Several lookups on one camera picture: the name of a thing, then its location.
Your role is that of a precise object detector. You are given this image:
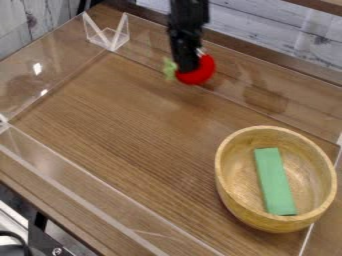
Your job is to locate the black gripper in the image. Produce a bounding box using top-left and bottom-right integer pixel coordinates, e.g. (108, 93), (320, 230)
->
(167, 0), (209, 73)

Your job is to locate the red plush fruit green leaf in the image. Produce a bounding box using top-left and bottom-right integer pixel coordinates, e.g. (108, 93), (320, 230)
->
(161, 54), (216, 85)

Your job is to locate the wooden bowl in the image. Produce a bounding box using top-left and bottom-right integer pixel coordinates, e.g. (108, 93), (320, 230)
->
(215, 126), (338, 233)

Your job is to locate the green rectangular block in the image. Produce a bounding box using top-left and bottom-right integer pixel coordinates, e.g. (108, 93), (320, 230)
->
(253, 148), (297, 216)

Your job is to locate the black table leg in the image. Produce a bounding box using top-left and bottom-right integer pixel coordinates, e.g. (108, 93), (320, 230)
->
(33, 211), (48, 231)

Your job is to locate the clear acrylic corner bracket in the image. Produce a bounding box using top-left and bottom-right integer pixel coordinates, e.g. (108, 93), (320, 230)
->
(81, 13), (129, 52)

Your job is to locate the clear acrylic tray wall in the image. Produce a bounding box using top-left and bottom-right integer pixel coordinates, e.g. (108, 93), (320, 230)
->
(0, 117), (224, 256)

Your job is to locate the black cable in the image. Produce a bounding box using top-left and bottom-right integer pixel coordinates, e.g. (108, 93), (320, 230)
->
(0, 229), (32, 256)

